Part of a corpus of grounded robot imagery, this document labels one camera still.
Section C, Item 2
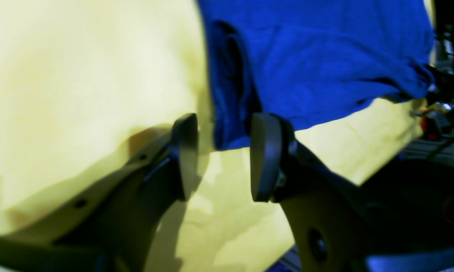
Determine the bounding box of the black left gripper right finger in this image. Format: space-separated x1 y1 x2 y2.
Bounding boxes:
250 113 454 272

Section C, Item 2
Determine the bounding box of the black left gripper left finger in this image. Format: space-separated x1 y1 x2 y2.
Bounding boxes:
0 113 199 272

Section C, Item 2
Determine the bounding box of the dark blue long-sleeve shirt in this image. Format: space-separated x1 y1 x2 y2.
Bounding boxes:
197 0 434 150

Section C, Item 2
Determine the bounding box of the yellow table cloth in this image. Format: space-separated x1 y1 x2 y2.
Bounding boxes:
0 0 435 272

